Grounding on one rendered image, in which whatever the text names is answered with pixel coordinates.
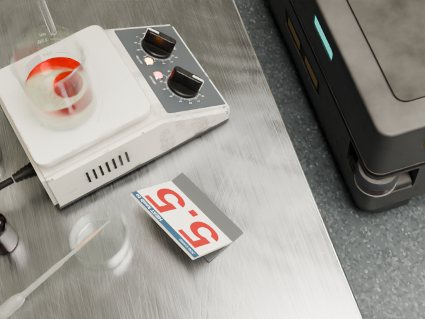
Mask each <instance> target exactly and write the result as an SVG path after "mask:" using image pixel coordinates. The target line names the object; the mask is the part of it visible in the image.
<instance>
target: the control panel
mask: <svg viewBox="0 0 425 319"><path fill-rule="evenodd" d="M147 28H153V29H155V30H158V31H160V32H162V33H164V34H166V35H168V36H170V37H172V38H174V39H175V40H176V44H175V47H174V49H173V51H172V53H171V55H170V56H169V57H168V58H165V59H160V58H155V57H153V56H151V55H150V54H148V53H147V52H146V51H145V50H144V48H143V47H142V41H143V39H144V35H145V33H146V30H147ZM147 28H132V29H124V30H114V32H115V34H116V35H117V37H118V38H119V40H120V41H121V43H122V44H123V46H124V48H125V49H126V51H127V52H128V54H129V55H130V57H131V59H132V60H133V62H134V63H135V64H136V66H137V68H138V69H139V71H140V72H141V74H142V75H143V77H144V78H145V80H146V82H147V83H148V84H149V86H150V88H151V89H152V91H153V93H154V94H155V95H156V97H157V98H158V100H159V102H160V103H161V105H162V106H163V108H164V109H165V111H166V112H167V113H177V112H181V111H188V110H193V109H201V108H208V107H212V106H219V105H224V104H225V102H224V101H223V99H222V98H221V96H220V95H219V94H218V92H217V90H216V89H215V88H214V86H213V85H212V83H211V82H210V81H209V79H208V78H207V76H206V75H205V73H204V72H203V71H202V69H201V68H200V66H199V65H198V63H197V62H196V60H195V59H194V57H193V56H192V55H191V54H190V52H189V50H188V49H187V48H186V46H185V45H184V43H183V42H182V40H181V39H180V38H179V36H178V35H177V33H176V32H175V30H174V29H173V27H172V26H162V27H147ZM146 58H150V59H152V61H153V62H152V64H149V63H147V62H146V61H145V59H146ZM176 66H179V67H181V68H183V69H185V70H186V71H188V72H190V73H193V74H194V75H196V76H198V77H200V78H202V79H203V81H204V83H203V85H202V87H201V88H200V91H199V92H198V93H197V95H196V96H195V97H193V98H184V97H180V96H178V95H176V94H175V93H174V92H173V91H172V90H171V89H170V88H169V86H168V79H169V77H170V75H171V73H172V71H173V69H174V67H176ZM156 72H160V73H161V74H162V77H161V78H157V77H156V76H155V73H156Z"/></svg>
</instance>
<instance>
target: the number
mask: <svg viewBox="0 0 425 319"><path fill-rule="evenodd" d="M139 194H140V195H141V196H142V197H143V198H144V199H145V200H146V201H147V202H148V203H149V204H150V205H151V206H152V207H153V208H154V209H155V210H156V211H157V212H158V213H159V214H160V215H161V216H162V217H163V218H164V219H165V220H166V221H167V222H168V223H169V224H170V225H171V226H172V227H173V228H174V229H175V230H176V231H177V232H178V233H179V234H180V235H181V236H182V237H183V238H184V240H185V241H186V242H187V243H188V244H189V245H190V246H191V247H192V248H193V249H194V250H195V251H196V252H197V253H200V252H202V251H205V250H206V249H209V248H212V247H214V246H217V245H218V244H221V243H224V242H226V240H225V239H224V238H223V237H222V236H221V235H220V234H219V233H218V232H217V231H216V230H215V229H214V228H213V227H212V226H211V225H210V224H209V223H208V222H207V221H206V220H205V219H204V218H203V217H202V216H201V215H200V214H199V213H198V212H197V211H196V210H195V209H194V208H193V207H192V206H191V205H190V204H189V203H188V202H187V201H186V200H185V199H184V198H183V197H182V196H181V195H180V194H179V193H178V192H177V191H176V190H175V189H174V188H173V187H172V186H171V185H170V184H166V185H162V186H159V187H155V188H153V189H149V190H146V191H142V192H139Z"/></svg>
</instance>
